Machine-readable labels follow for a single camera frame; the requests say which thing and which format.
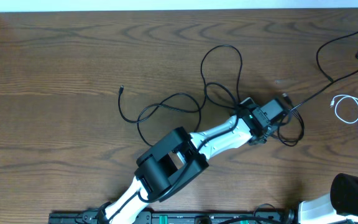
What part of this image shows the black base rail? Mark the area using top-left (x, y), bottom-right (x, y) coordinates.
top-left (48, 210), bottom-right (298, 224)

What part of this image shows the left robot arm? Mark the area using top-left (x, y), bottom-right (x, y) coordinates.
top-left (96, 98), bottom-right (289, 223)

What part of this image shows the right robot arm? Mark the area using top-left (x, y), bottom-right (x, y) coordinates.
top-left (295, 31), bottom-right (358, 224)

